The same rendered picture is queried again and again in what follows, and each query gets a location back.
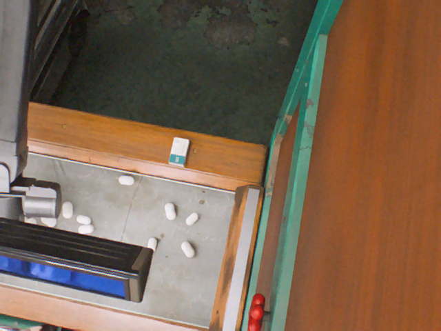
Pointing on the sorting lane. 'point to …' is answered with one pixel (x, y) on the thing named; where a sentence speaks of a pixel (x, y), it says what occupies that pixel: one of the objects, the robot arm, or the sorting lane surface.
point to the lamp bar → (74, 260)
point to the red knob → (257, 313)
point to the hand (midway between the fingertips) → (14, 268)
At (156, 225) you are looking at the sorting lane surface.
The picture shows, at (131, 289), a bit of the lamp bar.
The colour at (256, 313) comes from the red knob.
